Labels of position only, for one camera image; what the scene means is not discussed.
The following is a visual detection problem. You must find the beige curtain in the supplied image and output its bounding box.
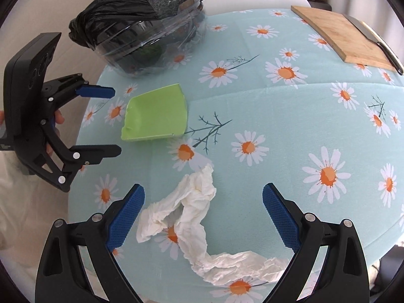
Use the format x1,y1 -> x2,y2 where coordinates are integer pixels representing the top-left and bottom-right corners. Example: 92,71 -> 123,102
0,0 -> 133,259

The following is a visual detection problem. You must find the green paper cup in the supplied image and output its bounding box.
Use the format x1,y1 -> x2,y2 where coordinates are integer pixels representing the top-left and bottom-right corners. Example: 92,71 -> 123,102
120,83 -> 188,141

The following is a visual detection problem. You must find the black trash bag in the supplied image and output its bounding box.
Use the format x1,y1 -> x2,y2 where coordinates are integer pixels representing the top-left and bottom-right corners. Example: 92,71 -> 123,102
69,0 -> 218,49

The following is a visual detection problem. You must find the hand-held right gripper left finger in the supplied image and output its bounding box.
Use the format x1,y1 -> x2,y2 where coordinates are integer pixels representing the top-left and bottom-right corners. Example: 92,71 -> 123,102
35,184 -> 146,303

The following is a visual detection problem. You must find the daisy print tablecloth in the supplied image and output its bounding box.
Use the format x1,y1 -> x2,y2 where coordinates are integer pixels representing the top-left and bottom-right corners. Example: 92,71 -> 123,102
68,6 -> 404,303

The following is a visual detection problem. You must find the person's left hand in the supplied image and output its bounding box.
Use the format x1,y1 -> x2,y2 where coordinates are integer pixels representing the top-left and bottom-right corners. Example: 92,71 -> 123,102
46,110 -> 65,158

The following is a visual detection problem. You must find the wooden cutting board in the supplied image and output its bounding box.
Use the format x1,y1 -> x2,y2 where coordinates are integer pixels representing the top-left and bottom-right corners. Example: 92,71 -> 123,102
290,5 -> 397,69

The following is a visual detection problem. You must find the white tissue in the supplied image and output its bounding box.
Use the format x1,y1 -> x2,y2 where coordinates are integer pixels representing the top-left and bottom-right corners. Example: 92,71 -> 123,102
136,164 -> 291,286

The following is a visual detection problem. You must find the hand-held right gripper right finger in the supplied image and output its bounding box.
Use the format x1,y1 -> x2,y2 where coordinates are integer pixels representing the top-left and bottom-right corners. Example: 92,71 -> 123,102
262,182 -> 370,303

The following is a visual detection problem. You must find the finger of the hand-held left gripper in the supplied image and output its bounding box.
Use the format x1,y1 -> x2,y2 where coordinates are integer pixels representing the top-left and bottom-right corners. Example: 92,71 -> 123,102
30,121 -> 122,193
42,73 -> 116,112

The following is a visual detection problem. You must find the clear plastic bin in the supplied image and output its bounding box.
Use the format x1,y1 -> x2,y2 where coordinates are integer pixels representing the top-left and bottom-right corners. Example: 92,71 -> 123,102
95,0 -> 207,76

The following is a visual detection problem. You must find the kitchen knife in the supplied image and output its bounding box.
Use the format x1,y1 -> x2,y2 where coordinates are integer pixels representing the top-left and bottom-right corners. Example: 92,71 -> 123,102
342,13 -> 404,75

